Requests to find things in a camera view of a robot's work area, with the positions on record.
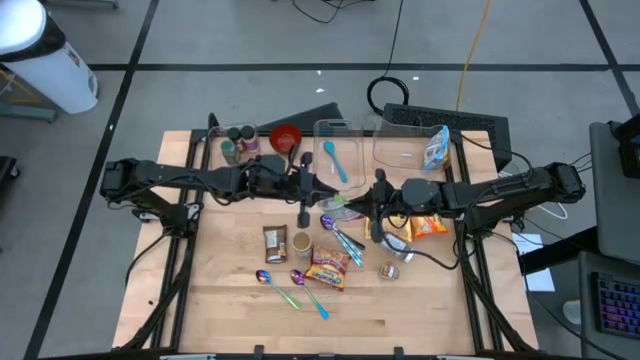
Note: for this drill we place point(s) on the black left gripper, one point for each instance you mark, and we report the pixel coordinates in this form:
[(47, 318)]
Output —
[(272, 177)]

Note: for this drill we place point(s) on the dark grey desk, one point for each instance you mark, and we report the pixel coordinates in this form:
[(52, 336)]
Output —
[(587, 300)]

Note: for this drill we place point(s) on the black triangular panel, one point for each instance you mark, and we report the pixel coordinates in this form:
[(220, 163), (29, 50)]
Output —
[(310, 120)]

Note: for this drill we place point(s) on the red roast beef ramen packet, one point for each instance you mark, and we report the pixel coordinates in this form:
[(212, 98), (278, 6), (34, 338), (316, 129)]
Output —
[(327, 270)]

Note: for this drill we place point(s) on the black caster foot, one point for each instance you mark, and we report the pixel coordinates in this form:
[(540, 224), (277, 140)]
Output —
[(7, 170)]

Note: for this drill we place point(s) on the purple label spice jar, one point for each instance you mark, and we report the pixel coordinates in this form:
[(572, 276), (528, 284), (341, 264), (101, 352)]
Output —
[(248, 132)]

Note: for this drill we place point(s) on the green lid spice jar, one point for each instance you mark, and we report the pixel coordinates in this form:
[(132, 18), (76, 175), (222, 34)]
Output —
[(230, 152)]

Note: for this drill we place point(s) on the red bowl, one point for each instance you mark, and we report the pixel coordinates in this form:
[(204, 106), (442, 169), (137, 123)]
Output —
[(280, 137)]

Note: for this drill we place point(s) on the brown food packet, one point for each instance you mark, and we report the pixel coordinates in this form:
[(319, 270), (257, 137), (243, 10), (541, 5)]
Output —
[(275, 245)]

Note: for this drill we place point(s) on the sesame seasoning jar white label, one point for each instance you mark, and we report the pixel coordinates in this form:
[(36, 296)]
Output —
[(400, 250)]

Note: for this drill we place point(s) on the black desk leg bar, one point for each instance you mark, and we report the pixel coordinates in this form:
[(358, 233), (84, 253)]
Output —
[(555, 252)]

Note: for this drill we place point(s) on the white trash can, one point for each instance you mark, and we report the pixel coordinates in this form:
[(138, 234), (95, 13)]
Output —
[(45, 60)]

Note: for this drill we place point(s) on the small glass spice jar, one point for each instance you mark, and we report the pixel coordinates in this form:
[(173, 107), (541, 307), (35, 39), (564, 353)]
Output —
[(388, 271)]

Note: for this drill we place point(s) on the white paper sheet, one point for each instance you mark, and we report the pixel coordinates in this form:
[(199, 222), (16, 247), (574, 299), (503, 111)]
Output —
[(542, 280)]

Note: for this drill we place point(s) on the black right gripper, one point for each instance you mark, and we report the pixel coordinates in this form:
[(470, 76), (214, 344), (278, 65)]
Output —
[(420, 195)]

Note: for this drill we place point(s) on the wide clear plastic bin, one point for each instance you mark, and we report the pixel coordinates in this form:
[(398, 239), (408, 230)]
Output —
[(400, 145)]

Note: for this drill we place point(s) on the orange ramen packet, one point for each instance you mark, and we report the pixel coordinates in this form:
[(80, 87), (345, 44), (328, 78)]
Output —
[(430, 227)]

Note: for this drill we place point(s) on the white green ramen packet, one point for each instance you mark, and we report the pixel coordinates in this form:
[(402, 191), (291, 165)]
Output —
[(340, 212)]

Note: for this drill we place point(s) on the black aluminium table frame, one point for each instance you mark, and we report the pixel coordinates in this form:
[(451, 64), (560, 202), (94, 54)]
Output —
[(183, 300)]

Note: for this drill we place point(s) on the tan lid jar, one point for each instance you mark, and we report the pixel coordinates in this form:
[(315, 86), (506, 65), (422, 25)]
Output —
[(302, 243)]

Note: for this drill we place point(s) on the teal plastic spoon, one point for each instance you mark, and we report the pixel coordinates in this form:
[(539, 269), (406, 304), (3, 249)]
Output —
[(336, 162)]

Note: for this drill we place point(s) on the backlit black keyboard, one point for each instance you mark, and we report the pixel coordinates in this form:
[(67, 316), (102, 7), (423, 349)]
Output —
[(617, 305)]

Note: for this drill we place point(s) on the blue white snack bag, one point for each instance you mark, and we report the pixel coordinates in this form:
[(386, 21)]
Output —
[(436, 150)]

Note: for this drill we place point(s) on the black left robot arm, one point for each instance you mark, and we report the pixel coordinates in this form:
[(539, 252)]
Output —
[(175, 175)]

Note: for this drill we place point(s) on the light grey side table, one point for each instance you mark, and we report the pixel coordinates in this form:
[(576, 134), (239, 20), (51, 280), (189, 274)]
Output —
[(615, 210)]

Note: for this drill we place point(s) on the black box device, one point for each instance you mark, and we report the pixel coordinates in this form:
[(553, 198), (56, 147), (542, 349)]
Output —
[(630, 150)]

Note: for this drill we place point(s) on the grey computer mouse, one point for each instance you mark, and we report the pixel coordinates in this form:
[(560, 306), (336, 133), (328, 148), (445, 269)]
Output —
[(573, 312)]

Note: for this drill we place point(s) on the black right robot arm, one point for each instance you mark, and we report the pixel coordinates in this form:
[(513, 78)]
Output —
[(500, 187)]

